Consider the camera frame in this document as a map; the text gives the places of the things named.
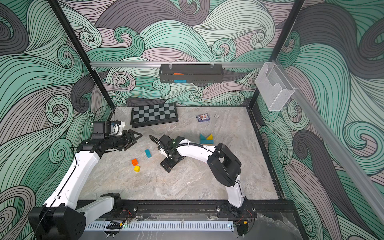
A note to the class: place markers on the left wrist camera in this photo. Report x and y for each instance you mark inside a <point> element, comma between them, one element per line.
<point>104,130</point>

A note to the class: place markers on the teal small block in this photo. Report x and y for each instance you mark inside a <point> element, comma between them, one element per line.
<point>148,153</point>

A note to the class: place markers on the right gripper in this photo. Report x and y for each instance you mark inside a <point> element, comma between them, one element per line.
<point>171,161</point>

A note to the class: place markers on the playing card box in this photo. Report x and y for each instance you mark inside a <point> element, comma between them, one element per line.
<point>203,118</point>

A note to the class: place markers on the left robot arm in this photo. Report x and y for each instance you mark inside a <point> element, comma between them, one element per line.
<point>59,218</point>

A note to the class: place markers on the black grey chessboard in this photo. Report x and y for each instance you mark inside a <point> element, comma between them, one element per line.
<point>144,116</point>

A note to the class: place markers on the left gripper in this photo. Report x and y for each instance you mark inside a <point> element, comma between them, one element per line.
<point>130,138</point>

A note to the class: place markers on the aluminium wall rail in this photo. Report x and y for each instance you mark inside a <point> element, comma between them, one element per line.
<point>137,64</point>

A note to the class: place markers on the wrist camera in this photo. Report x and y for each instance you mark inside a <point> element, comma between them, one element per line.
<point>104,130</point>
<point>168,146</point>

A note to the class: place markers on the clear acrylic holder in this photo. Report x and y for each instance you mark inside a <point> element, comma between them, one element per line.
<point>274,86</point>

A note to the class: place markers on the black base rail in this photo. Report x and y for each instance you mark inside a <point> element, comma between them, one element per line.
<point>218,208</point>

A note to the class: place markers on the teal long block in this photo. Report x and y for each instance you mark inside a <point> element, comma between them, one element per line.
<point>206,142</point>

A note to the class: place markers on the black wall tray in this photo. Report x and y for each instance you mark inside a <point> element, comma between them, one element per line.
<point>196,74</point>

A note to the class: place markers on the white perforated cable duct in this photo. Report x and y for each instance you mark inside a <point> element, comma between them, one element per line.
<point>183,225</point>

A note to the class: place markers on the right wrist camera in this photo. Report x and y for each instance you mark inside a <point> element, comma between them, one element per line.
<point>168,146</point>

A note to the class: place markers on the orange cube block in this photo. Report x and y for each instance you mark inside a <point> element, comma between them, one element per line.
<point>135,162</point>

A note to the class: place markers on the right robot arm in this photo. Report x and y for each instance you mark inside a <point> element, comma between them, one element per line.
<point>224,165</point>

